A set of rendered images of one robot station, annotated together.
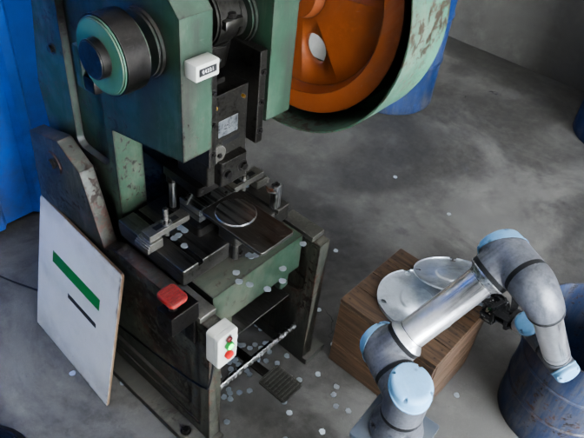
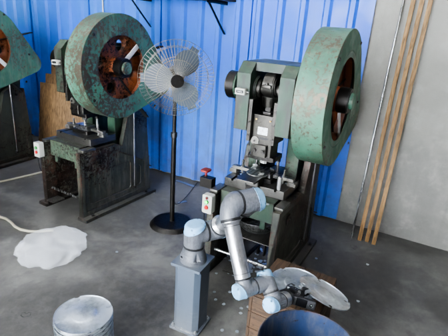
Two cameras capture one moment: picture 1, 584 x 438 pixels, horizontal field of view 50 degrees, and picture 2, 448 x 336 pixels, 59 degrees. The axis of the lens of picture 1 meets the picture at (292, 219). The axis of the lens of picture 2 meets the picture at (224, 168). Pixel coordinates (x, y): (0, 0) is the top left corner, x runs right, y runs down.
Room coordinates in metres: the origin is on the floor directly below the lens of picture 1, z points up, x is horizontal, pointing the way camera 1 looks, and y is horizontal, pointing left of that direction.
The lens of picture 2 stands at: (0.75, -2.27, 1.70)
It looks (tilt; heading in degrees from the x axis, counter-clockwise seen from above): 20 degrees down; 80
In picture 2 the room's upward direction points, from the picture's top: 4 degrees clockwise
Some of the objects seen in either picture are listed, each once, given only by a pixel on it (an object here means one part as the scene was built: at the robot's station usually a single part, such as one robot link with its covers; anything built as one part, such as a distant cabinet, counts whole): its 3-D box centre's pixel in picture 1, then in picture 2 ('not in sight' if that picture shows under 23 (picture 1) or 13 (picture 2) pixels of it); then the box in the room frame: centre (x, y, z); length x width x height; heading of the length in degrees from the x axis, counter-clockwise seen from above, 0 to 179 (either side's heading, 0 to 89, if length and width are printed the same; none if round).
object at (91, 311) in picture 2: not in sight; (83, 313); (0.37, -0.55, 0.26); 0.29 x 0.29 x 0.01
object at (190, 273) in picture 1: (207, 218); (261, 181); (1.46, 0.27, 0.68); 0.45 x 0.30 x 0.06; 143
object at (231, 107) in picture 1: (216, 127); (265, 133); (1.44, 0.23, 1.04); 0.17 x 0.15 x 0.30; 53
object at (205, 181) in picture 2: (179, 325); (207, 188); (1.07, 0.27, 0.62); 0.10 x 0.06 x 0.20; 143
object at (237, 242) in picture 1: (246, 236); (251, 183); (1.35, 0.13, 0.72); 0.25 x 0.14 x 0.14; 53
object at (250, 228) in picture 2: not in sight; (257, 221); (1.46, 0.27, 0.36); 0.34 x 0.34 x 0.10
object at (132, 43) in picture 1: (119, 53); (239, 87); (1.28, 0.43, 1.31); 0.22 x 0.12 x 0.22; 53
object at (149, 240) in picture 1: (163, 223); (241, 166); (1.33, 0.37, 0.76); 0.17 x 0.06 x 0.10; 143
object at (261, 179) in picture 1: (245, 175); (285, 177); (1.60, 0.17, 0.76); 0.17 x 0.06 x 0.10; 143
